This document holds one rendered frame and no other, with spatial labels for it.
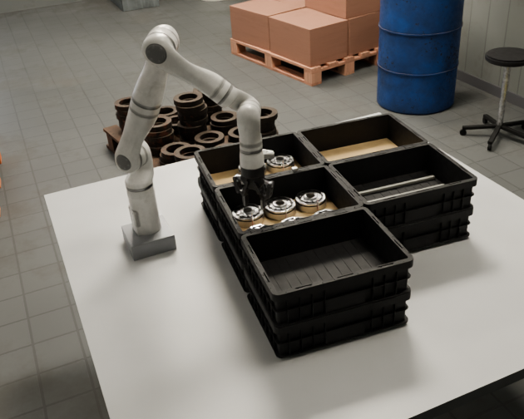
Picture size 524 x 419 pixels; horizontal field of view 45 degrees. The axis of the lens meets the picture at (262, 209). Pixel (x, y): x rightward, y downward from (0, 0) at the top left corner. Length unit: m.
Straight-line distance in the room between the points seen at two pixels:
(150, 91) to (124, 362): 0.77
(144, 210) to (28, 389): 1.06
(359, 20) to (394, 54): 0.99
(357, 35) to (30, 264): 3.45
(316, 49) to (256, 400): 4.15
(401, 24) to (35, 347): 3.20
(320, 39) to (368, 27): 0.53
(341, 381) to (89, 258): 1.00
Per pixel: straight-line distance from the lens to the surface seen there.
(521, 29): 5.09
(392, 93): 4.91
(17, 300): 3.38
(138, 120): 1.96
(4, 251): 3.79
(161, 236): 2.18
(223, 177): 2.34
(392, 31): 4.78
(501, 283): 2.07
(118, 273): 2.15
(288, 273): 1.83
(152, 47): 1.80
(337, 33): 5.58
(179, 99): 4.17
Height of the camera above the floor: 1.93
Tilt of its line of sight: 31 degrees down
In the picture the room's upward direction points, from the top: 4 degrees counter-clockwise
